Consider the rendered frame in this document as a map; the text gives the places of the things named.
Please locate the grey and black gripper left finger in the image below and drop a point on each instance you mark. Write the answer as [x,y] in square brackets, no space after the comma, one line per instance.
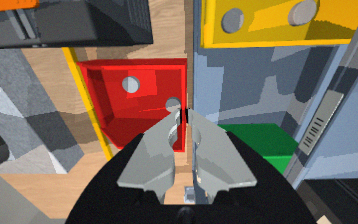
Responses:
[146,163]

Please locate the red bin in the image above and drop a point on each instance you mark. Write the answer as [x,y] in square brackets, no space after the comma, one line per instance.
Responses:
[123,115]

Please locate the yellow bar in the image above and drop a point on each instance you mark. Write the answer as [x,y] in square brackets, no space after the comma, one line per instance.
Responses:
[71,58]

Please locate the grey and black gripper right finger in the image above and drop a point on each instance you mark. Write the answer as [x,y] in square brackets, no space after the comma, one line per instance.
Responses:
[225,162]

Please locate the green open bin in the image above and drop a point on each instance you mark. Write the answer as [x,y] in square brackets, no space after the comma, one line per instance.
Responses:
[267,139]

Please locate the yellow open bin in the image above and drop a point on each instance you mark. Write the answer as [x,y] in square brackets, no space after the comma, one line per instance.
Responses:
[266,24]

